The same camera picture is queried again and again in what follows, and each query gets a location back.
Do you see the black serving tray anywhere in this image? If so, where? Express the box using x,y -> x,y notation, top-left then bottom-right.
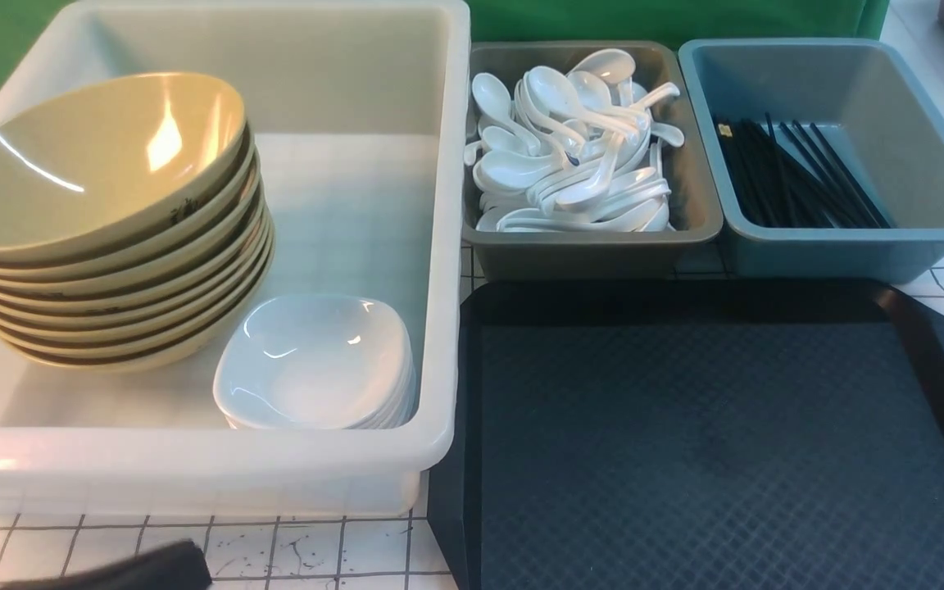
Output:
427,279 -> 944,589

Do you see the bundle of black chopsticks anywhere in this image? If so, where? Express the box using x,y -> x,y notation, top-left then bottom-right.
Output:
713,113 -> 894,230

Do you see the large white plastic tub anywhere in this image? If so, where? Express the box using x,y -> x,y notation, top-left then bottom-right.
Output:
0,1 -> 469,518

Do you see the grey-brown spoon bin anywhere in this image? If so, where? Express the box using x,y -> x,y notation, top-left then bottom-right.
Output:
462,40 -> 724,281

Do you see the stack of yellow bowls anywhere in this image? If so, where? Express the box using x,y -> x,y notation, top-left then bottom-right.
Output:
0,180 -> 275,374

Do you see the pile of white spoons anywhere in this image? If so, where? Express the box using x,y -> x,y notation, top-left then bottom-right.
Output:
464,48 -> 686,233

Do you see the yellow noodle bowl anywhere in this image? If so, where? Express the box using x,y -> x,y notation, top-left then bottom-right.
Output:
0,72 -> 247,264

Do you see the stack of white sauce dishes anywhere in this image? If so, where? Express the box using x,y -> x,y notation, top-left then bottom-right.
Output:
213,293 -> 417,430

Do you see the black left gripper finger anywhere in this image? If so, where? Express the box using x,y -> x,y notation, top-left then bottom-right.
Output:
1,540 -> 213,589

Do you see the green backdrop cloth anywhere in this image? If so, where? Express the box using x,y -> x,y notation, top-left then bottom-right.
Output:
0,1 -> 888,87

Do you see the blue-grey chopstick bin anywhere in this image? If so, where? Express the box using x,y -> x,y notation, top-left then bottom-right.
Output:
678,39 -> 944,284

